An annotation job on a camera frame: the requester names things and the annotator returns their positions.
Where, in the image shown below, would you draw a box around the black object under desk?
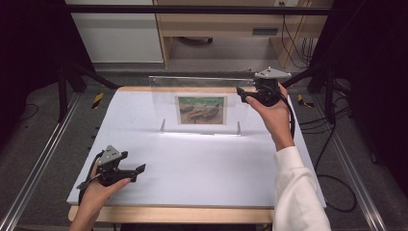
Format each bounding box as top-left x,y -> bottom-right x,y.
178,36 -> 214,46

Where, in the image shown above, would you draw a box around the yellow clamp right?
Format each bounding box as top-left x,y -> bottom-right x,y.
296,93 -> 316,109

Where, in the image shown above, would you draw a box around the white table cover board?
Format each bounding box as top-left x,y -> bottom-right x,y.
65,90 -> 328,209

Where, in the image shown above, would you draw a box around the wooden table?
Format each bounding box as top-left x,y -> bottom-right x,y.
67,85 -> 287,225

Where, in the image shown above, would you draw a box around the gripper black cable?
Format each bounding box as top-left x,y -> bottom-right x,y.
278,84 -> 296,141
75,151 -> 104,207

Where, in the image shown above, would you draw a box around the dark curtain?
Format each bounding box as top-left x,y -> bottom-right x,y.
310,0 -> 408,196
0,0 -> 96,142

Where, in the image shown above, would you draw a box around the yellow clamp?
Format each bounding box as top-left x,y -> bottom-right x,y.
90,92 -> 105,110
296,93 -> 316,109

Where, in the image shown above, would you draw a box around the hanging black desk cables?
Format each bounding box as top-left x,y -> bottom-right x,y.
280,2 -> 315,69

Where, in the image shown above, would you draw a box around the black horizontal frame bar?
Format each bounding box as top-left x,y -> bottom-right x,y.
62,4 -> 333,16

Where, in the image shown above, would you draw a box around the thin black floor cable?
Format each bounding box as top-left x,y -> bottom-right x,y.
18,102 -> 39,123

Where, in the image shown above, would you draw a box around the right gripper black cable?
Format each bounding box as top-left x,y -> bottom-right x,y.
278,84 -> 296,141

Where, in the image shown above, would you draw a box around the black metal stand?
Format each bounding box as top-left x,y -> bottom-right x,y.
282,63 -> 339,125
57,60 -> 120,123

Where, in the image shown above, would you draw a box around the person's left hand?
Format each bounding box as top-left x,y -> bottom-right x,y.
76,162 -> 132,219

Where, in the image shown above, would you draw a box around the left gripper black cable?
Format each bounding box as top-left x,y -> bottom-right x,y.
75,151 -> 104,207

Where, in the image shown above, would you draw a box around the picture card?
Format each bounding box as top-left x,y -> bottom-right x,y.
174,94 -> 228,126

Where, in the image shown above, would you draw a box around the aluminium floor rail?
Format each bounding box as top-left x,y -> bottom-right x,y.
0,91 -> 82,231
311,92 -> 389,231

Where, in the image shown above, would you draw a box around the bundle of black floor cables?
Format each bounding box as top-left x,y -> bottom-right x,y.
298,81 -> 353,135

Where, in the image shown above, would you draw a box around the person's right hand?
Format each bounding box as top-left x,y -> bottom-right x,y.
244,82 -> 295,152

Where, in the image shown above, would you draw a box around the looped black floor cable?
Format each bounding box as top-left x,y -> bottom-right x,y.
315,124 -> 358,214

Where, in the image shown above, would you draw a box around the light wooden desk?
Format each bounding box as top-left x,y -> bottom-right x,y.
153,0 -> 335,69

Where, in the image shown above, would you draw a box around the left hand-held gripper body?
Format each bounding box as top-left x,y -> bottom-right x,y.
95,144 -> 140,188

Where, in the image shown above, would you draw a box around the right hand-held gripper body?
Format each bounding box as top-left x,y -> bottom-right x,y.
253,65 -> 293,108

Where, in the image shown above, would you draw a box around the clear acrylic photo frame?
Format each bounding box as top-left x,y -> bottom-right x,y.
148,75 -> 257,137

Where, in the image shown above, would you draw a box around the yellow clamp left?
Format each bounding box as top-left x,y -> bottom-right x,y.
90,92 -> 105,110

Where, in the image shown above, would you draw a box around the white cabinet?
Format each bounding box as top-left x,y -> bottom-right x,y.
64,0 -> 165,64

